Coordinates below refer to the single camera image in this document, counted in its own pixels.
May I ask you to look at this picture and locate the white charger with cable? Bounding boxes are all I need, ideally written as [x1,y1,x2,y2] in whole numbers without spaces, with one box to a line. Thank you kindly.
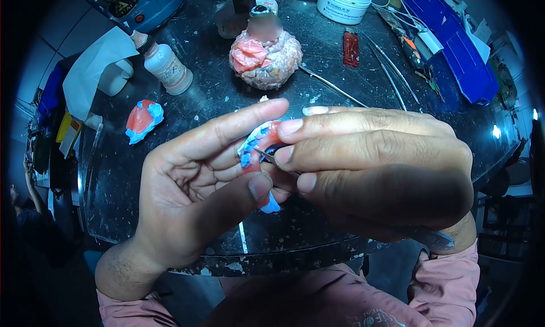
[367,0,445,56]

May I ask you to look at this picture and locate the person's right middle finger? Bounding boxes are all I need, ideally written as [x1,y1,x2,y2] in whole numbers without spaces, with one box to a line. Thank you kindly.
[276,110,454,145]

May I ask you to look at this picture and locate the blue dental cast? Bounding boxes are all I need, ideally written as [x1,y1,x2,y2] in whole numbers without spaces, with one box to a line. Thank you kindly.
[237,120,283,214]
[125,99,165,145]

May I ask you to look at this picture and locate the white plaster cast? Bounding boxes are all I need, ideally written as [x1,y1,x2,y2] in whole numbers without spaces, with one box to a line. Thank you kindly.
[98,59,134,97]

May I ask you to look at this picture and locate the person's left hand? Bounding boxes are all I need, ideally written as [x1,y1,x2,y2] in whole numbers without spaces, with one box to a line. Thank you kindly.
[135,98,291,269]

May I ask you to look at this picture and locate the person's right index finger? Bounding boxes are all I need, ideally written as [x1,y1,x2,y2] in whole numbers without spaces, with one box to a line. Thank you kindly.
[274,130,471,178]

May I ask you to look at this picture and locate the dark-handled knife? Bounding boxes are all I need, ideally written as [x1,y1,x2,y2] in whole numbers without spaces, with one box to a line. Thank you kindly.
[374,5,426,70]

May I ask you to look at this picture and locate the thin metal dental instrument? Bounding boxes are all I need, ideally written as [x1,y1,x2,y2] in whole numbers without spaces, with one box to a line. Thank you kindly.
[299,64,369,109]
[369,43,408,112]
[363,32,421,105]

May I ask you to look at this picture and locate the red wax block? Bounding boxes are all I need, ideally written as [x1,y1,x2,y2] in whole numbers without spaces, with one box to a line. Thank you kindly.
[343,30,361,68]

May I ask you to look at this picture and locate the blue plastic bin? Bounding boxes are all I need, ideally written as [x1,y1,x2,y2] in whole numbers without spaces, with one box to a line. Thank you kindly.
[396,0,500,106]

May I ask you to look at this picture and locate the white round tub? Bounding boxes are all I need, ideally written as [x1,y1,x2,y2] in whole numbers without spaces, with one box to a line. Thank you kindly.
[316,0,373,25]

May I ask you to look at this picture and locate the person's left thumb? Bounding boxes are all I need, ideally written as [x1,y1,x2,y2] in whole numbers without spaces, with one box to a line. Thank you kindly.
[192,172,274,242]

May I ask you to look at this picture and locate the person's right hand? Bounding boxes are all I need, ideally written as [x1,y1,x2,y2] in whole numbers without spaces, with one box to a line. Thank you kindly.
[274,106,475,242]

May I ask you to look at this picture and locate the wax-covered burner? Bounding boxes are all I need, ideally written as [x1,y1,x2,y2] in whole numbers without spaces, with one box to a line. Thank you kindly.
[229,5,304,91]

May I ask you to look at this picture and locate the white paper sheet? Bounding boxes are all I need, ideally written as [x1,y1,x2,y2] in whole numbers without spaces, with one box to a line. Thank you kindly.
[62,26,140,122]

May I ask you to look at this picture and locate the person's right ring finger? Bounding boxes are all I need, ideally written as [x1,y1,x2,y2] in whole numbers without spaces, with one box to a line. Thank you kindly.
[302,106,426,120]

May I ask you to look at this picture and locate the person's body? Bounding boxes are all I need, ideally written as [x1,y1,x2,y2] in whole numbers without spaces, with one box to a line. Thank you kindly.
[202,262,431,327]

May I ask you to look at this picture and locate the person's left fingers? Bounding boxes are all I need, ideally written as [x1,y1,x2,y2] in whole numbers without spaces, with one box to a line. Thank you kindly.
[187,137,292,205]

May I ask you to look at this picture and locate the person's right thumb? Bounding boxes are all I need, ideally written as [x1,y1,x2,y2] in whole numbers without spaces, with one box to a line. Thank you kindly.
[296,165,431,230]

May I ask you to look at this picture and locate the blue machine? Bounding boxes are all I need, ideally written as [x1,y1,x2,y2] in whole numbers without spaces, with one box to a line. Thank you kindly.
[85,0,186,34]

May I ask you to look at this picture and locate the flat metal spatula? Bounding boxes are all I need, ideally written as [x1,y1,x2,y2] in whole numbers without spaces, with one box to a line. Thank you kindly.
[83,122,104,204]

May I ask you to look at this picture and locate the white plastic bottle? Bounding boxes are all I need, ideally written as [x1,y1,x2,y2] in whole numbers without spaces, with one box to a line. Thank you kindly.
[130,30,194,96]

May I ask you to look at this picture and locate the person's left index finger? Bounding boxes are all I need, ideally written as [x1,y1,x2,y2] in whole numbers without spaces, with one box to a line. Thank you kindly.
[187,98,291,157]

